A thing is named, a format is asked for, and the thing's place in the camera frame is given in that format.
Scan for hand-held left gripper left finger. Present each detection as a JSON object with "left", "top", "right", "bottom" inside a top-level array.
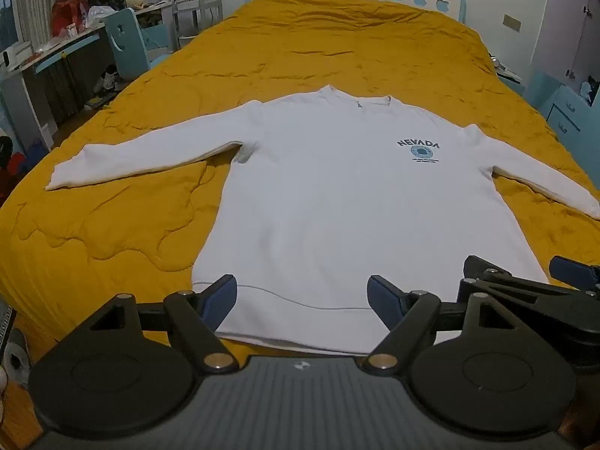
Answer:
[{"left": 89, "top": 274, "right": 240, "bottom": 372}]

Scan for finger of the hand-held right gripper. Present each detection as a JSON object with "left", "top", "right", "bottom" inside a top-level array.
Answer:
[
  {"left": 549, "top": 255, "right": 600, "bottom": 298},
  {"left": 457, "top": 255, "right": 600, "bottom": 335}
]

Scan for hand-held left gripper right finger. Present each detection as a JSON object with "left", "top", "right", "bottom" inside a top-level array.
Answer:
[{"left": 367, "top": 276, "right": 512, "bottom": 372}]

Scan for white printed sweatshirt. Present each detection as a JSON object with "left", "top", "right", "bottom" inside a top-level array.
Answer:
[{"left": 45, "top": 84, "right": 600, "bottom": 354}]

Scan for blue nightstand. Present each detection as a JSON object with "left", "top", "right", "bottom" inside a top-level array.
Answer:
[{"left": 524, "top": 70, "right": 600, "bottom": 152}]

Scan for clutter on nightstand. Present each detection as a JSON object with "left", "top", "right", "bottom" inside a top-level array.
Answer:
[{"left": 489, "top": 54, "right": 524, "bottom": 84}]

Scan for blue cloth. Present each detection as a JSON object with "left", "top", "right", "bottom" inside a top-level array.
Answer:
[{"left": 23, "top": 138, "right": 48, "bottom": 166}]

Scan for red cloth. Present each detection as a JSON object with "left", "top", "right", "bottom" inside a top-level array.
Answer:
[{"left": 0, "top": 152, "right": 25, "bottom": 185}]

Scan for white sneakers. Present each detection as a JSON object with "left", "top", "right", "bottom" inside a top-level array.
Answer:
[{"left": 95, "top": 64, "right": 128, "bottom": 95}]

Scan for white wardrobe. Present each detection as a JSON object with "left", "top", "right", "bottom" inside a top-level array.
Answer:
[{"left": 529, "top": 0, "right": 600, "bottom": 86}]

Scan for yellow quilt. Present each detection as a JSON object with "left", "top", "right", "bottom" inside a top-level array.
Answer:
[{"left": 0, "top": 0, "right": 600, "bottom": 354}]

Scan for blue chair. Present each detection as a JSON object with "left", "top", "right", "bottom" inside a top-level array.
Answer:
[{"left": 103, "top": 7, "right": 152, "bottom": 80}]

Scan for grey trolley cart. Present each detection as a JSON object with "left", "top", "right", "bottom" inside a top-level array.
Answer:
[{"left": 171, "top": 0, "right": 224, "bottom": 51}]

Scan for white blue desk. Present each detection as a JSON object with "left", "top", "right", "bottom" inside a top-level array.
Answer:
[{"left": 0, "top": 0, "right": 175, "bottom": 151}]

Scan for white plastic bag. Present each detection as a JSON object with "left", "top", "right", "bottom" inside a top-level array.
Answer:
[{"left": 87, "top": 6, "right": 118, "bottom": 27}]

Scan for red bag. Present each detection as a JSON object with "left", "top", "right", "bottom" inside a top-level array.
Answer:
[{"left": 51, "top": 0, "right": 90, "bottom": 37}]

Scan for window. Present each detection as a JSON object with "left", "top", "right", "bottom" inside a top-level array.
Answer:
[{"left": 0, "top": 4, "right": 20, "bottom": 48}]

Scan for curtain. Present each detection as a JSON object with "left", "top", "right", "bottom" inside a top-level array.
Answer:
[{"left": 9, "top": 0, "right": 63, "bottom": 44}]

